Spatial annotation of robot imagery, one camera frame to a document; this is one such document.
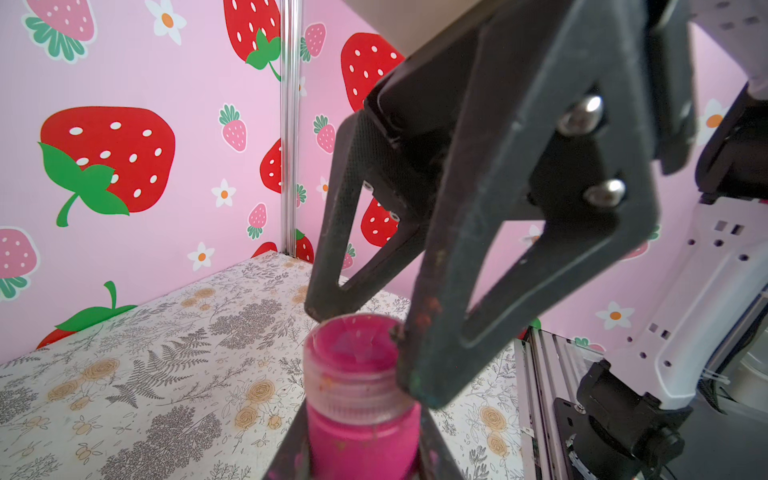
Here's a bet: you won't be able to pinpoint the aluminium right rear corner post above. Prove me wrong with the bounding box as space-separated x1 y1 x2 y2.
280 0 303 257

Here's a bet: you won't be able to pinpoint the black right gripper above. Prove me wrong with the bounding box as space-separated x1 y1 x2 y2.
305 1 693 408

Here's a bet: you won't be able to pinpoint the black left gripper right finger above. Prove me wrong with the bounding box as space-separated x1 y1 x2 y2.
418 409 464 480

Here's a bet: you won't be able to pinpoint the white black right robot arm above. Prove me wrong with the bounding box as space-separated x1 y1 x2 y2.
304 1 767 479

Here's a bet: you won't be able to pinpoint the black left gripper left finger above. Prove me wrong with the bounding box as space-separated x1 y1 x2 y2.
262 403 311 480

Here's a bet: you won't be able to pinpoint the magenta paint jar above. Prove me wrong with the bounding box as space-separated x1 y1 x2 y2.
307 405 421 480

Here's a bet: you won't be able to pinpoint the aluminium front base rails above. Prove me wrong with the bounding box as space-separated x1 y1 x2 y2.
514 326 768 480

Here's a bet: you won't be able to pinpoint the magenta jar lid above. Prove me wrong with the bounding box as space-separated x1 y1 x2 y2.
302 313 415 426

